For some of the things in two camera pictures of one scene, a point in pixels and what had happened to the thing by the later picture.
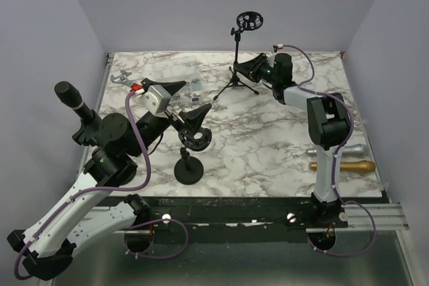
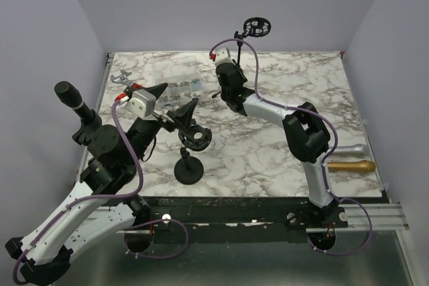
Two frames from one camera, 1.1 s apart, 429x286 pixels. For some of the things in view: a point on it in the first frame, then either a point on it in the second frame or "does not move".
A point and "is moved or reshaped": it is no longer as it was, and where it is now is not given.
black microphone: x=70 y=97 does not move
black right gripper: x=251 y=67 to x=241 y=79
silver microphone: x=357 y=149 does not move
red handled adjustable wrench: x=123 y=80 does not move
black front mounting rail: x=230 y=220 does not move
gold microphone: x=361 y=165 does not move
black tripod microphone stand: x=248 y=21 is moved or reshaped
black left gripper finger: x=172 y=86 to x=157 y=90
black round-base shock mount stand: x=189 y=170 does not move
